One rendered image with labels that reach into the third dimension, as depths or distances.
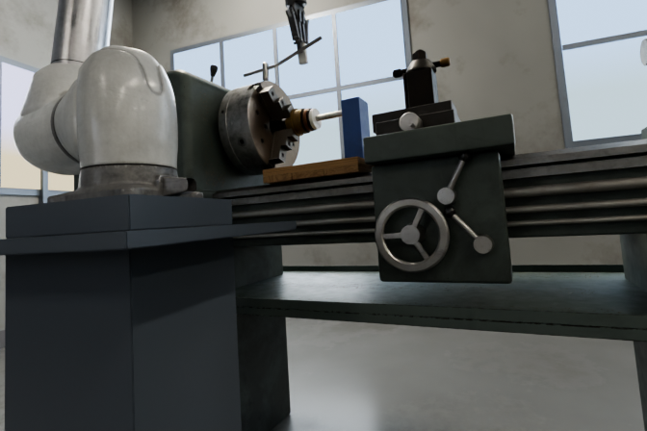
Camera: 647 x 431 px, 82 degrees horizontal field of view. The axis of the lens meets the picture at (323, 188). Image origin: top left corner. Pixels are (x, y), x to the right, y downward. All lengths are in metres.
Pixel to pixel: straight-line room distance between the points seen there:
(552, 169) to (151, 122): 0.79
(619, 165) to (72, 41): 1.12
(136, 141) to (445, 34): 2.90
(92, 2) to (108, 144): 0.41
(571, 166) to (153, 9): 4.34
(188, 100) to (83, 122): 0.57
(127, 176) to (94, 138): 0.08
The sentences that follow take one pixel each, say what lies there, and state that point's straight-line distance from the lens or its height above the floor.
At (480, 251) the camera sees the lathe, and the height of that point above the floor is 0.67.
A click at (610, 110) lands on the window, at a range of 3.26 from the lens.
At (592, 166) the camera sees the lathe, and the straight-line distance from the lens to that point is 0.94.
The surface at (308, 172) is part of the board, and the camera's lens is 1.03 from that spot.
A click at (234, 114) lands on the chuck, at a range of 1.24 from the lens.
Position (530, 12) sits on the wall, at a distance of 3.42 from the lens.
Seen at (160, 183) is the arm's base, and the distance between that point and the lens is 0.67.
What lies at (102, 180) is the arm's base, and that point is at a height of 0.83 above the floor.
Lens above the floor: 0.75
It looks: 5 degrees up
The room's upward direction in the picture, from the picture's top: 4 degrees counter-clockwise
